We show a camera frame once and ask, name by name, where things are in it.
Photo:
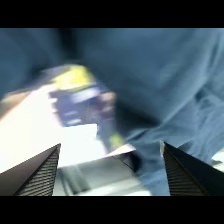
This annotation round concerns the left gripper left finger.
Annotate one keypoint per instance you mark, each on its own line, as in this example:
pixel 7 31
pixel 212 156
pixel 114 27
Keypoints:
pixel 36 176

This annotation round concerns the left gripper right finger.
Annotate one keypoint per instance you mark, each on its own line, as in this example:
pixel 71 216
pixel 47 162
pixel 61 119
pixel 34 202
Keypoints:
pixel 193 176

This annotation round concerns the navy blue T-shirt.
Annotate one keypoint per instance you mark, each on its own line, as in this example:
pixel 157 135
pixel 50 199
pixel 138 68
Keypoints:
pixel 160 66

